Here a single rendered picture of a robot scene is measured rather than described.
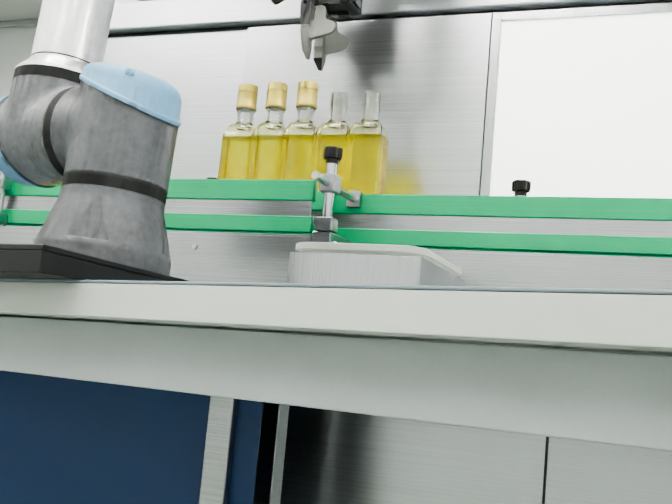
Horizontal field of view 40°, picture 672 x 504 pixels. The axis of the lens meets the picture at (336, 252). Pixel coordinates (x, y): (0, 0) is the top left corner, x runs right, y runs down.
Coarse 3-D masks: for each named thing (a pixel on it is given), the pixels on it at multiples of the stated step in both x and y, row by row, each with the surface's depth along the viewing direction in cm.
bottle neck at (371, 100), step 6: (372, 90) 149; (366, 96) 149; (372, 96) 149; (378, 96) 149; (366, 102) 149; (372, 102) 149; (378, 102) 149; (366, 108) 149; (372, 108) 149; (378, 108) 149; (366, 114) 149; (372, 114) 148; (378, 114) 149; (378, 120) 149
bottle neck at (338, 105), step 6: (336, 96) 151; (342, 96) 151; (348, 96) 152; (330, 102) 152; (336, 102) 151; (342, 102) 151; (330, 108) 152; (336, 108) 151; (342, 108) 151; (330, 114) 151; (336, 114) 151; (342, 114) 151
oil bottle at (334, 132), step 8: (336, 120) 150; (320, 128) 150; (328, 128) 149; (336, 128) 149; (344, 128) 149; (320, 136) 149; (328, 136) 149; (336, 136) 148; (344, 136) 148; (320, 144) 149; (328, 144) 149; (336, 144) 148; (344, 144) 148; (320, 152) 149; (344, 152) 148; (312, 160) 150; (320, 160) 149; (344, 160) 148; (312, 168) 149; (320, 168) 149; (344, 168) 148
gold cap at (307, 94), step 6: (300, 84) 154; (306, 84) 153; (312, 84) 153; (300, 90) 153; (306, 90) 153; (312, 90) 153; (300, 96) 153; (306, 96) 153; (312, 96) 153; (300, 102) 153; (306, 102) 153; (312, 102) 153
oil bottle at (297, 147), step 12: (300, 120) 153; (288, 132) 152; (300, 132) 151; (312, 132) 150; (288, 144) 151; (300, 144) 150; (312, 144) 150; (288, 156) 151; (300, 156) 150; (312, 156) 150; (288, 168) 150; (300, 168) 150
